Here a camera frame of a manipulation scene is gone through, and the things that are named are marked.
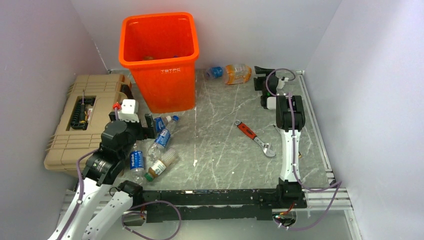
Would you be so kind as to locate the blue label bottle white cap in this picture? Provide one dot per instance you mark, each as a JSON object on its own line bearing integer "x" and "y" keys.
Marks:
{"x": 161, "y": 122}

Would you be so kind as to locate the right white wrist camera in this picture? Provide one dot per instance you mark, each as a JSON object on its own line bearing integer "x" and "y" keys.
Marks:
{"x": 281, "y": 82}

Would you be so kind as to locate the blue crushed bottle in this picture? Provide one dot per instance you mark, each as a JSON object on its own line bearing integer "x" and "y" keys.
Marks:
{"x": 214, "y": 72}

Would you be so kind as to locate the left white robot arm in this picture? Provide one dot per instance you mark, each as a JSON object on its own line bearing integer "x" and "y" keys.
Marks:
{"x": 101, "y": 169}

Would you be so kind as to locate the large orange juice bottle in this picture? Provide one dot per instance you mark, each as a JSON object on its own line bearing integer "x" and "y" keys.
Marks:
{"x": 236, "y": 74}

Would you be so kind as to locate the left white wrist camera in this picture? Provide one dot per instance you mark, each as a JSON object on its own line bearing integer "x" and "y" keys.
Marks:
{"x": 127, "y": 111}

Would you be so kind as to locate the tan tool case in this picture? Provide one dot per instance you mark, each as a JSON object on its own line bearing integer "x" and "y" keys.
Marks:
{"x": 90, "y": 100}

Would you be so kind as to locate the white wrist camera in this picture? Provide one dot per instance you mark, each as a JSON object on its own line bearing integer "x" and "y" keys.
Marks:
{"x": 127, "y": 111}
{"x": 281, "y": 82}

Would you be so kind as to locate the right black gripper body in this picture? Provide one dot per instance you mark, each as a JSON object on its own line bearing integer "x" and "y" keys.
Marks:
{"x": 259, "y": 85}

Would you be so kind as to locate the blue label water bottle middle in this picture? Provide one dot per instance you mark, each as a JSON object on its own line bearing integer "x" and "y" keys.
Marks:
{"x": 157, "y": 148}

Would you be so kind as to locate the blue label water bottle left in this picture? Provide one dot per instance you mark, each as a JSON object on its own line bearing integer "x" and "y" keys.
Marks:
{"x": 137, "y": 165}

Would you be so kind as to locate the small orange bottle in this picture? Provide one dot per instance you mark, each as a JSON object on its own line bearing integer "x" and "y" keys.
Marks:
{"x": 148, "y": 58}

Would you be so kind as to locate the orange plastic bin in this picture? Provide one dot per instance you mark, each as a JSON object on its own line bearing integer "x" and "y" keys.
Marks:
{"x": 167, "y": 84}

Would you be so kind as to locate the blue label water bottle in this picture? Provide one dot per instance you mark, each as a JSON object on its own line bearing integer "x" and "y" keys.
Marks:
{"x": 157, "y": 148}
{"x": 137, "y": 165}

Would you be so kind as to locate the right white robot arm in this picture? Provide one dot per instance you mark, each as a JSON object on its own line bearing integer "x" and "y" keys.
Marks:
{"x": 290, "y": 119}

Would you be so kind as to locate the adjustable wrench red handle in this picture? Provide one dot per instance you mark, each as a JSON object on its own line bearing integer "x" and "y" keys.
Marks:
{"x": 266, "y": 147}

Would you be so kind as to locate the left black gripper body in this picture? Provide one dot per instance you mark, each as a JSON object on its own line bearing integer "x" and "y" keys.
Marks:
{"x": 140, "y": 132}

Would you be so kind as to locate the black base frame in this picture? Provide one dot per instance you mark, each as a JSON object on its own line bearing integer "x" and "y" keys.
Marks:
{"x": 213, "y": 204}

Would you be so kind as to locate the brown tea bottle green cap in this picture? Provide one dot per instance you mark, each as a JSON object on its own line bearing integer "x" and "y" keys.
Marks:
{"x": 161, "y": 164}

